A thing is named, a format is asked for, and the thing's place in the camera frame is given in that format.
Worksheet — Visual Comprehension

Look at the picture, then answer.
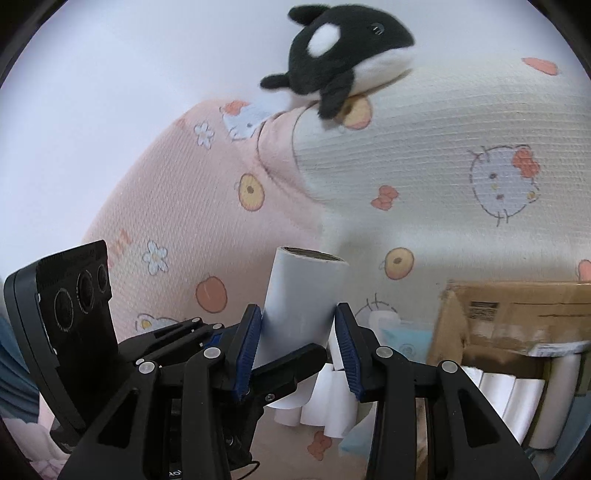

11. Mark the white paper roll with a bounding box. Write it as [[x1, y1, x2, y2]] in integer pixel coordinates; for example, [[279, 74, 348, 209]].
[[254, 247, 349, 367], [300, 364, 358, 439], [270, 363, 334, 427]]

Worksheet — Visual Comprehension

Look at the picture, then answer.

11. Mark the white roll in box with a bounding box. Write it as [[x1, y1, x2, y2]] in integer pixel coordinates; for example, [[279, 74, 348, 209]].
[[463, 366, 545, 444], [529, 354, 581, 450]]

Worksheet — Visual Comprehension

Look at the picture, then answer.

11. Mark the light blue refill pouch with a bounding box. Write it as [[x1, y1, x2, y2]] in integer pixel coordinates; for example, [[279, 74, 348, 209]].
[[339, 310, 432, 460]]

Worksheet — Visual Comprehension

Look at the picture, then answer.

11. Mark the cardboard box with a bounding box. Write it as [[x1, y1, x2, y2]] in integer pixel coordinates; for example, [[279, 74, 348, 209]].
[[414, 280, 591, 462]]

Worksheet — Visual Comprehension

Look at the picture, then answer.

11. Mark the pink Hello Kitty blanket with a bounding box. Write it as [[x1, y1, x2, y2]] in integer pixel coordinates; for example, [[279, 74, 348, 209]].
[[0, 98, 334, 480]]

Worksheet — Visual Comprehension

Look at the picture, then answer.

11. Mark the cream Hello Kitty pillow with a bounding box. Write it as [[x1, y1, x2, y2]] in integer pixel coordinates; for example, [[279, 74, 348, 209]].
[[294, 58, 590, 323]]

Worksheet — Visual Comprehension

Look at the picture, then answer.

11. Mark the orca plush toy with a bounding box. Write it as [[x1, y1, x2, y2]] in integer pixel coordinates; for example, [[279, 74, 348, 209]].
[[260, 4, 416, 120]]

